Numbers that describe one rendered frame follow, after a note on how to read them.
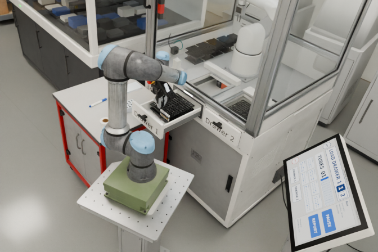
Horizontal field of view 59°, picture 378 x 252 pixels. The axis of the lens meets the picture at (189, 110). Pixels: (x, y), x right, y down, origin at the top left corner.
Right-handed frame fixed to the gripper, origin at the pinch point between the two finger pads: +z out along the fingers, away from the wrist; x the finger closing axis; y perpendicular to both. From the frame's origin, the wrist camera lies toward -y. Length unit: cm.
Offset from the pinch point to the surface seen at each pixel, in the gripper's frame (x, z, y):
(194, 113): -17.8, 6.4, -11.0
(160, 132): 10.6, 6.4, -12.5
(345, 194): -4, -23, -109
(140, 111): 10.7, 2.9, 6.7
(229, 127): -21.7, 2.0, -36.9
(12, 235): 93, 94, 39
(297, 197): -2, -7, -94
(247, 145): -24, 7, -50
